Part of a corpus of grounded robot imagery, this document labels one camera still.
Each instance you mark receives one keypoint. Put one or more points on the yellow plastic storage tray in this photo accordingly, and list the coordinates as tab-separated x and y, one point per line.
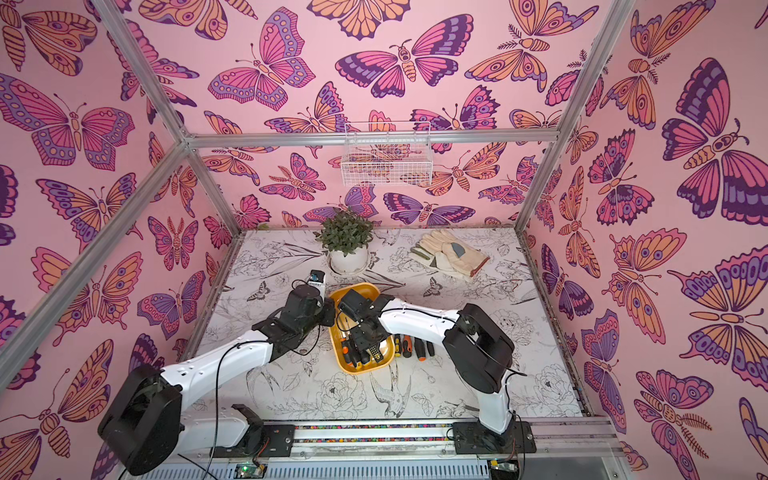
370	291

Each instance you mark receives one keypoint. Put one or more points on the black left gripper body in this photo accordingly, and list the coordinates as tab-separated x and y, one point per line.
321	317

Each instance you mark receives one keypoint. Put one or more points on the green potted plant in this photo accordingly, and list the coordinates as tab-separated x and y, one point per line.
346	232

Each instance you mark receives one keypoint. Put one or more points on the white wire basket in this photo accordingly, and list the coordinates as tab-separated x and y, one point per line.
388	153

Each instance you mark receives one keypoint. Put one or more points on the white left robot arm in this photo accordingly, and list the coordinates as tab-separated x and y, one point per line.
144	425

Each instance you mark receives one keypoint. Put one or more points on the beige work glove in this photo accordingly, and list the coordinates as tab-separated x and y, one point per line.
473	258

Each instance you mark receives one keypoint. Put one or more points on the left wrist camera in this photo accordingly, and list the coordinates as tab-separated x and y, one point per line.
317	279

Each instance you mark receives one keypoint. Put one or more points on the orange handled screwdriver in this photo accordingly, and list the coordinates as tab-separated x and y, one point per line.
420	349

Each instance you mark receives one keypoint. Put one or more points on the large black yellow screwdriver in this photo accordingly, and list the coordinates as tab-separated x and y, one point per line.
375	353

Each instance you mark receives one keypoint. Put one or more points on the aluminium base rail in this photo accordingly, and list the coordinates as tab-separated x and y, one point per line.
545	448

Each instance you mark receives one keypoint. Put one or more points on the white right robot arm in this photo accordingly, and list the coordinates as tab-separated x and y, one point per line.
482	355

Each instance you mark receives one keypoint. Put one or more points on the white green work glove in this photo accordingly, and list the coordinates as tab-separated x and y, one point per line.
423	255

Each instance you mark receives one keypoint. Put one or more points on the white pot saucer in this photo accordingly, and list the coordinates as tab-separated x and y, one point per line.
341	272

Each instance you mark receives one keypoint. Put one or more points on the white plant pot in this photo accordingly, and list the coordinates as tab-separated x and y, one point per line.
356	259

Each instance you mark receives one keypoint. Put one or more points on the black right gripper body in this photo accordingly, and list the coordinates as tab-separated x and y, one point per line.
367	335

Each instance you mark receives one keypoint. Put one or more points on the aluminium frame bars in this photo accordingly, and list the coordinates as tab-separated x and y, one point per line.
43	317

